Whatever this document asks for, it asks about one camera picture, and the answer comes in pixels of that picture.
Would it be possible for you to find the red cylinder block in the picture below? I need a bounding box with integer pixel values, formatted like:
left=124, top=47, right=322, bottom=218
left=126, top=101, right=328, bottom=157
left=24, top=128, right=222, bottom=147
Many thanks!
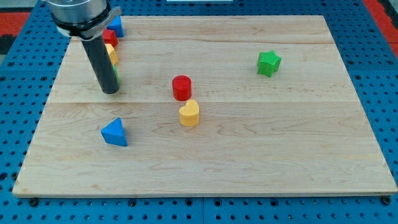
left=172, top=75, right=192, bottom=101

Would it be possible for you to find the blue triangle block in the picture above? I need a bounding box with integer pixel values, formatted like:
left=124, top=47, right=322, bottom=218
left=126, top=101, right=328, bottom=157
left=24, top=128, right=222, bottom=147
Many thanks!
left=100, top=118, right=127, bottom=147

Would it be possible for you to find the green block behind rod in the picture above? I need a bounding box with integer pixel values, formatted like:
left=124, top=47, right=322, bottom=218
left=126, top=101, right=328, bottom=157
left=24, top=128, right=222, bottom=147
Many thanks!
left=113, top=65, right=120, bottom=84

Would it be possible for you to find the green star block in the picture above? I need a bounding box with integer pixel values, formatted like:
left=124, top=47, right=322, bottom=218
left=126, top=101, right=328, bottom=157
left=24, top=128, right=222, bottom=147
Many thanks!
left=257, top=50, right=282, bottom=77

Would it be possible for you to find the wooden board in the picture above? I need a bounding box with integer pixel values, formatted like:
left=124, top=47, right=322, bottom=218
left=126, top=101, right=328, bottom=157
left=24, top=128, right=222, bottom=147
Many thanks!
left=13, top=16, right=397, bottom=198

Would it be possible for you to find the blue block at back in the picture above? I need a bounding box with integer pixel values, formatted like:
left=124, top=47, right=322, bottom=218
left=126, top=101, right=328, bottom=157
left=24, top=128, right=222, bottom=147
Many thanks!
left=107, top=16, right=124, bottom=37

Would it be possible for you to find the yellow heart block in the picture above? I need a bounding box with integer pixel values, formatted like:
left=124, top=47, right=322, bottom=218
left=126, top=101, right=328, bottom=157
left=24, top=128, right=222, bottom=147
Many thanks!
left=178, top=100, right=200, bottom=126

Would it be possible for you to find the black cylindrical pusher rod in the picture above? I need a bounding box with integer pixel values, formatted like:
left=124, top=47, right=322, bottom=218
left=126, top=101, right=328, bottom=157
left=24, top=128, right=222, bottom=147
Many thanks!
left=82, top=36, right=119, bottom=94

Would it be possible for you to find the red block at back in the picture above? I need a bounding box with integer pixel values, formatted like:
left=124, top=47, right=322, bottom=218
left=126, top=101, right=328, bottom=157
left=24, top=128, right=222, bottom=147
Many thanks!
left=102, top=29, right=118, bottom=47

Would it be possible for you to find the yellow block at back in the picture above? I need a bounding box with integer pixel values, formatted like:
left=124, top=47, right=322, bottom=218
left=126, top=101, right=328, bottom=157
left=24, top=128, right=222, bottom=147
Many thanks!
left=105, top=44, right=119, bottom=65

